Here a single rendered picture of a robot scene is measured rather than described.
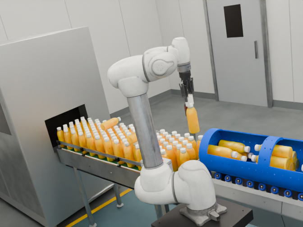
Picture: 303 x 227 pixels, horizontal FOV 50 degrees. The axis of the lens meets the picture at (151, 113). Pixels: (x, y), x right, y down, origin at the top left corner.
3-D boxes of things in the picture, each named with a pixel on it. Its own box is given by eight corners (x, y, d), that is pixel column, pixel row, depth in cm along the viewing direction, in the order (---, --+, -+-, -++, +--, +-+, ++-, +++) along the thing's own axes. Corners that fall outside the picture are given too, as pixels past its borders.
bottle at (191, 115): (201, 129, 219) (197, 104, 213) (195, 134, 215) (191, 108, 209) (193, 128, 224) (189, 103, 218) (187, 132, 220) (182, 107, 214)
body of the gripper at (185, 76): (185, 72, 199) (187, 87, 203) (192, 68, 205) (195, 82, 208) (175, 72, 204) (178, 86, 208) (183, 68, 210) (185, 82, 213)
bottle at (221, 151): (208, 142, 213) (233, 147, 200) (212, 147, 217) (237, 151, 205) (204, 152, 210) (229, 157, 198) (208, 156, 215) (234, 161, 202)
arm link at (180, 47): (191, 58, 206) (172, 61, 210) (188, 34, 201) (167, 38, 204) (190, 62, 196) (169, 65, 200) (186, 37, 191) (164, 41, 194)
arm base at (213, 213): (204, 230, 150) (201, 220, 148) (178, 212, 169) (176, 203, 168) (233, 213, 157) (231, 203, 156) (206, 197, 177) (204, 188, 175)
